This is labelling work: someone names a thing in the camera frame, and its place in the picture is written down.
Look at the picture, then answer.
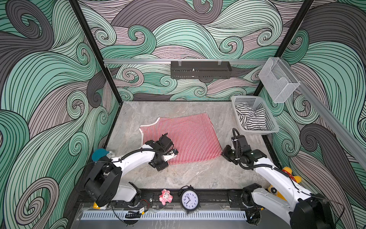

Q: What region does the red white striped tank top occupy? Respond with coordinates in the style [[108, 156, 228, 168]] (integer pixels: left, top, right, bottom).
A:
[[139, 113, 222, 165]]

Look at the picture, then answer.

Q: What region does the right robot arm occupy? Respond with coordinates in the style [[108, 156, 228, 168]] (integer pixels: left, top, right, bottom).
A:
[[221, 145, 336, 229]]

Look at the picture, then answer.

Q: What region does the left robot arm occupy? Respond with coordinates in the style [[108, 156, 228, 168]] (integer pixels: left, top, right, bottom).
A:
[[84, 145, 178, 207]]

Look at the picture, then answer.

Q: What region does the black white striped tank top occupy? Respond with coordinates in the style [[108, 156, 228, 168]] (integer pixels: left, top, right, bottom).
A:
[[235, 104, 267, 131]]

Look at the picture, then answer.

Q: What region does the pink plush toy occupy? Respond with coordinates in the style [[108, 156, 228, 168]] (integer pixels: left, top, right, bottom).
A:
[[159, 189, 173, 206]]

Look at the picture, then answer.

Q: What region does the black alarm clock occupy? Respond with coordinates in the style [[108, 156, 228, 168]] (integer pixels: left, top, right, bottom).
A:
[[178, 186, 201, 214]]

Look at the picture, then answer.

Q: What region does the teal lid white mug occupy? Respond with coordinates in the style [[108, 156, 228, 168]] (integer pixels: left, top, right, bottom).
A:
[[91, 148, 109, 162]]

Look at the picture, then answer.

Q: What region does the yellow plush toy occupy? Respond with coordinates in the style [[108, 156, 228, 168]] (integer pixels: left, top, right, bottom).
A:
[[267, 167, 302, 200]]

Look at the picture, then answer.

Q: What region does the yellow drink cup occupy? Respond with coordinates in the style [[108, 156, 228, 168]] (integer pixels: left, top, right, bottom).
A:
[[92, 202, 101, 210]]

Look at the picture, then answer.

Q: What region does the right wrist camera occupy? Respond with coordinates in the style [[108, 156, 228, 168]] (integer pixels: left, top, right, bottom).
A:
[[231, 128, 251, 154]]

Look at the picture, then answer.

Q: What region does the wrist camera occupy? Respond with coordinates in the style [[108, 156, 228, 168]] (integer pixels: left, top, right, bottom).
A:
[[231, 128, 251, 154], [159, 133, 179, 162]]

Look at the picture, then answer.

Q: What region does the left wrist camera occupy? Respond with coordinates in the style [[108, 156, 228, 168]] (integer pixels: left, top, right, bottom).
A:
[[159, 133, 179, 162]]

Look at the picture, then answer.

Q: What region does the black wall shelf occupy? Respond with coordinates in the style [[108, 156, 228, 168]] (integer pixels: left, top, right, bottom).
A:
[[170, 61, 233, 80]]

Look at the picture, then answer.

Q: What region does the clear wall-mounted bin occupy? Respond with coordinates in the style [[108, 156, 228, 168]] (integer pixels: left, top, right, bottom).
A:
[[259, 57, 300, 104]]

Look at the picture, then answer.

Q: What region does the white slotted cable duct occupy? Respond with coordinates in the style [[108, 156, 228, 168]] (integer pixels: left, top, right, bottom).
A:
[[81, 210, 247, 221]]

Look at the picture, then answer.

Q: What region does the aluminium rail back wall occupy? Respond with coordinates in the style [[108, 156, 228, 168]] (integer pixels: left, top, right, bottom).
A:
[[102, 58, 268, 66]]

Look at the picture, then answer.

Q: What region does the aluminium rail wall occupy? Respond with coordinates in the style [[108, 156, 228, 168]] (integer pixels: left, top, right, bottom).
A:
[[285, 62, 366, 167], [102, 58, 268, 66]]

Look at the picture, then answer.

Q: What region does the aluminium rail right wall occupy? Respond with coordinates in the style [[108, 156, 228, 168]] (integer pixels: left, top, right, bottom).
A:
[[285, 62, 366, 167]]

